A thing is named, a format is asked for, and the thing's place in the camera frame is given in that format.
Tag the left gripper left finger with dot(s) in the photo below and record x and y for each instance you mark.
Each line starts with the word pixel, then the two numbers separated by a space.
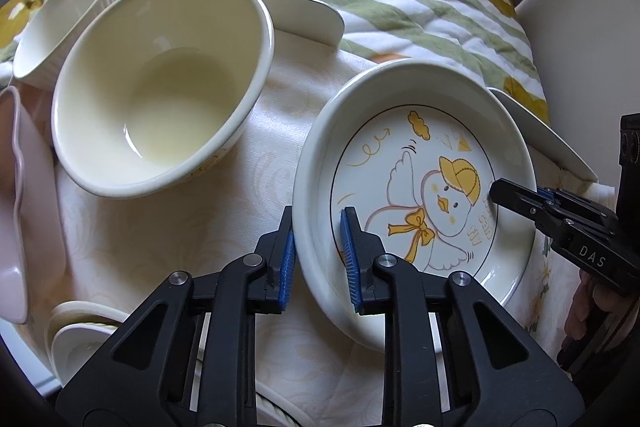
pixel 186 355

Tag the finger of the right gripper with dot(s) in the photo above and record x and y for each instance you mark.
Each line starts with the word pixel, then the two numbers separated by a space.
pixel 530 201

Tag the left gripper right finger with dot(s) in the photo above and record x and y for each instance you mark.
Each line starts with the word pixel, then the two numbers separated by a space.
pixel 453 355

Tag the duck pattern plate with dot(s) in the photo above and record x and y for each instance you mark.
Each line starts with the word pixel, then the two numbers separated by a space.
pixel 413 147

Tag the pink square bowl with handle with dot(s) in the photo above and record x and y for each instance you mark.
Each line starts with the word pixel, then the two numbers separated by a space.
pixel 33 254

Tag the cream round bowl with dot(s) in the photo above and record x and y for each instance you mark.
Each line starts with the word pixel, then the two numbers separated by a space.
pixel 156 91

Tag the person's right hand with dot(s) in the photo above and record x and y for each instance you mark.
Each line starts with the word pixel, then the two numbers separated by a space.
pixel 585 306

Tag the yellow centre plate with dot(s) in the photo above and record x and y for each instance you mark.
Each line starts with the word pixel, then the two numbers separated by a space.
pixel 273 409

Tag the plain white plate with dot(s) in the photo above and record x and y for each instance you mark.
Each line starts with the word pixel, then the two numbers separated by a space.
pixel 75 331

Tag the white floral tablecloth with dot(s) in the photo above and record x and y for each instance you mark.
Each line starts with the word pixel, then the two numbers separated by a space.
pixel 119 250

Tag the white ribbed small bowl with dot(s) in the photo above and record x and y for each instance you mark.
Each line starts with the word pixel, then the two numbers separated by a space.
pixel 48 38

